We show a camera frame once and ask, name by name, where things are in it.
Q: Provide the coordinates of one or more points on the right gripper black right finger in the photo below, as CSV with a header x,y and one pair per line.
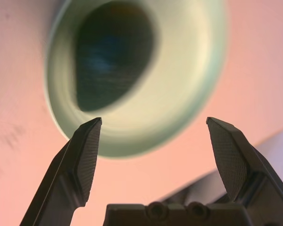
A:
x,y
257,181

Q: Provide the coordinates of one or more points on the dark green avocado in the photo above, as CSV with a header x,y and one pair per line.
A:
x,y
113,58

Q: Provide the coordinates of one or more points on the pale green plastic plate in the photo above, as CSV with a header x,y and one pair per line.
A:
x,y
179,82

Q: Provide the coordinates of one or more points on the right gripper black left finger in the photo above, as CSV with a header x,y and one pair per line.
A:
x,y
61,179

